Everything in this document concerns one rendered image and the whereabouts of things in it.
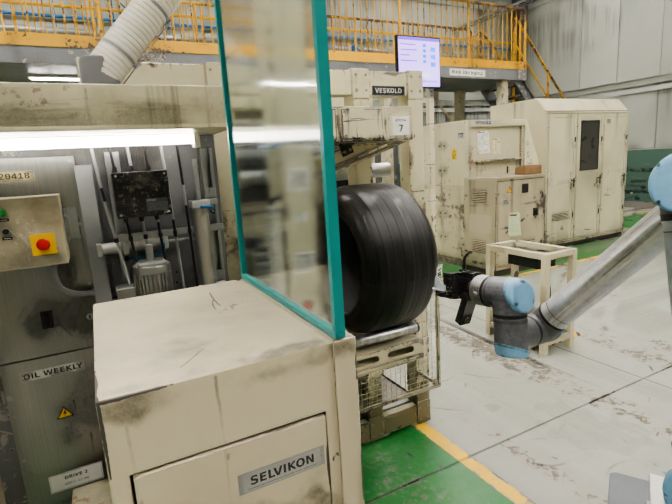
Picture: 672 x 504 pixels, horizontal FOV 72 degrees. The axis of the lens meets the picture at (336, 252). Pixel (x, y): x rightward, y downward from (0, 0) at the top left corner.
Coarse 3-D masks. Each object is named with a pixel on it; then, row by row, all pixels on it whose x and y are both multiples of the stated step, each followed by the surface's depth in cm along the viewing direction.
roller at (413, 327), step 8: (392, 328) 178; (400, 328) 179; (408, 328) 180; (416, 328) 182; (360, 336) 172; (368, 336) 173; (376, 336) 174; (384, 336) 175; (392, 336) 177; (400, 336) 179; (360, 344) 170; (368, 344) 172
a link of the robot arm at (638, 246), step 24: (648, 216) 107; (624, 240) 111; (648, 240) 106; (600, 264) 116; (624, 264) 111; (576, 288) 121; (600, 288) 117; (552, 312) 127; (576, 312) 124; (552, 336) 131
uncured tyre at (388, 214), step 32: (352, 192) 168; (384, 192) 170; (352, 224) 163; (384, 224) 159; (416, 224) 164; (352, 256) 213; (384, 256) 156; (416, 256) 161; (352, 288) 208; (384, 288) 158; (416, 288) 164; (352, 320) 174; (384, 320) 167
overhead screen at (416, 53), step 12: (396, 36) 505; (408, 36) 511; (420, 36) 519; (396, 48) 508; (408, 48) 513; (420, 48) 520; (432, 48) 528; (396, 60) 511; (408, 60) 515; (420, 60) 523; (432, 60) 530; (432, 72) 533; (432, 84) 535
